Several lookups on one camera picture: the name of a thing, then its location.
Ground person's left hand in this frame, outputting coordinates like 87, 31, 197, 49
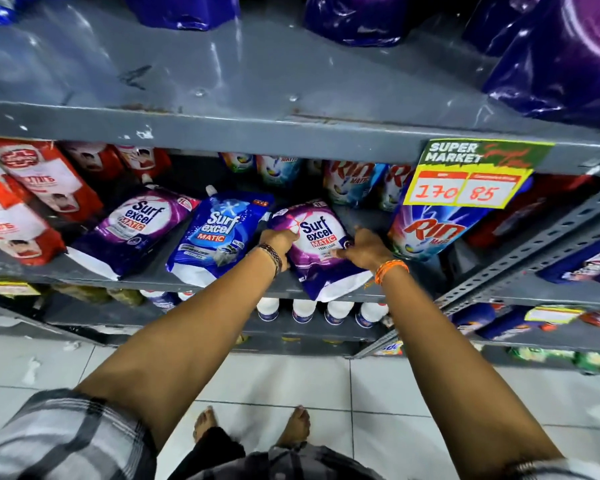
258, 228, 300, 272

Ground person's right hand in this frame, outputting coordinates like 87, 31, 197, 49
335, 228, 399, 273

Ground purple detergent pouch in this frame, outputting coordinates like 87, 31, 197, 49
268, 199, 374, 302
65, 184, 201, 282

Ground person's right forearm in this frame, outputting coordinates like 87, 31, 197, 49
379, 267, 565, 480

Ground person's left forearm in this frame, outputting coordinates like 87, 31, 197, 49
74, 247, 281, 453

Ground small light blue pouch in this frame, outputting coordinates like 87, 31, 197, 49
219, 153, 256, 174
255, 155, 302, 187

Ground blue white detergent pouch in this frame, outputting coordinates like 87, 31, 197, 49
379, 165, 414, 212
323, 161, 386, 206

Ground large blue detergent pouch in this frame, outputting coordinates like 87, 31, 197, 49
387, 176, 534, 262

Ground dark blue packet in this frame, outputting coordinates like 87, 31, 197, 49
479, 309, 548, 342
451, 303, 507, 336

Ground grey metal shelf rack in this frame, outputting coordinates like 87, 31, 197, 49
0, 0, 600, 357

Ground green yellow price tag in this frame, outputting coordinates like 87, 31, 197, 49
402, 138, 555, 210

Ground red soap refill pouch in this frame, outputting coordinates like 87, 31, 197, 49
61, 142, 126, 181
0, 172, 67, 266
0, 137, 104, 224
114, 145, 172, 178

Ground person's right foot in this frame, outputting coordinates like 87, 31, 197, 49
276, 406, 312, 449

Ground person's foot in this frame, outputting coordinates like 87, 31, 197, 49
193, 406, 219, 444
276, 406, 312, 449

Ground grey slotted shelf rack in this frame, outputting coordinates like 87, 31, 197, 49
352, 179, 600, 361

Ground olive green packet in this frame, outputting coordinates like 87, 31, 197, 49
54, 284, 146, 307

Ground person's left foot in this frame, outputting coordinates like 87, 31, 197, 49
193, 406, 219, 444

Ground yellow shelf label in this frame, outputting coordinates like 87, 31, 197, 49
524, 305, 586, 325
0, 279, 42, 297

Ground black shorts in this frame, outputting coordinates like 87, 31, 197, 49
169, 427, 247, 480

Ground shiny purple bag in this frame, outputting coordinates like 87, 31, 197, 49
124, 0, 241, 32
462, 0, 532, 58
304, 0, 427, 48
482, 0, 600, 129

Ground blue packet with label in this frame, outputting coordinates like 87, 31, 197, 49
536, 234, 600, 289

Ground grey plaid shirt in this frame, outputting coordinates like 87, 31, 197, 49
0, 388, 600, 480

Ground dark bead bracelet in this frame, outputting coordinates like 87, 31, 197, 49
255, 243, 284, 278

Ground orange thread bracelet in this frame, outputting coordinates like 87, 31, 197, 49
373, 259, 410, 287

